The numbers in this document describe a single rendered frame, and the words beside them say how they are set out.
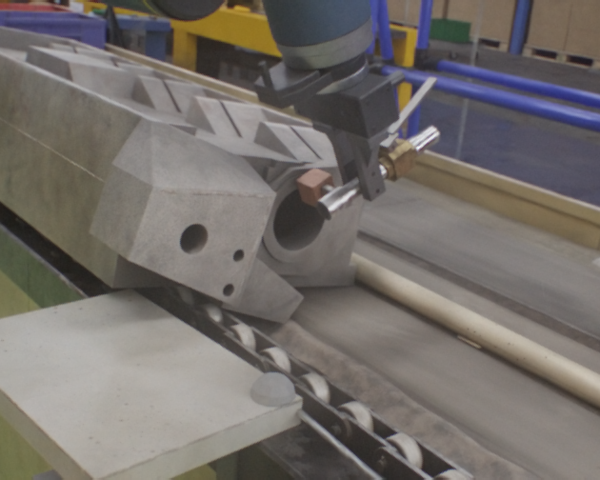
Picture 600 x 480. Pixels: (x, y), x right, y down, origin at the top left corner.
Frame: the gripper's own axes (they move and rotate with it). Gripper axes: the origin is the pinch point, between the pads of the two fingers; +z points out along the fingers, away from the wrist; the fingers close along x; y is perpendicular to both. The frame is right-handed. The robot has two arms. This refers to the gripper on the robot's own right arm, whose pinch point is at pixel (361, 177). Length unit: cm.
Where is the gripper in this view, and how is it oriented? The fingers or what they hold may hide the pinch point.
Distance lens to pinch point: 101.1
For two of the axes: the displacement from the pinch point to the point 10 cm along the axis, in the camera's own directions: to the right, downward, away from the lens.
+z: 2.5, 7.8, 5.7
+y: 7.4, -5.3, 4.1
